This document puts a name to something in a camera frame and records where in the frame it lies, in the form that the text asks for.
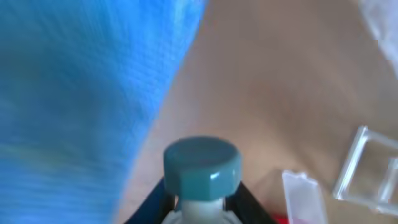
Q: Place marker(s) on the blue cloth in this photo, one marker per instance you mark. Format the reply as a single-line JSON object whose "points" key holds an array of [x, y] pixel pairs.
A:
{"points": [[68, 109]]}

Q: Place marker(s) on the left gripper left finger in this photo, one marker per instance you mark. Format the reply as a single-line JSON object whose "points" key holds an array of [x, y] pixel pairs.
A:
{"points": [[150, 207]]}

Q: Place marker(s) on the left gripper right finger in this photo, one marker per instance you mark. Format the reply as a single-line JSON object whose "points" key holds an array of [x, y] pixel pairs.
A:
{"points": [[247, 205]]}

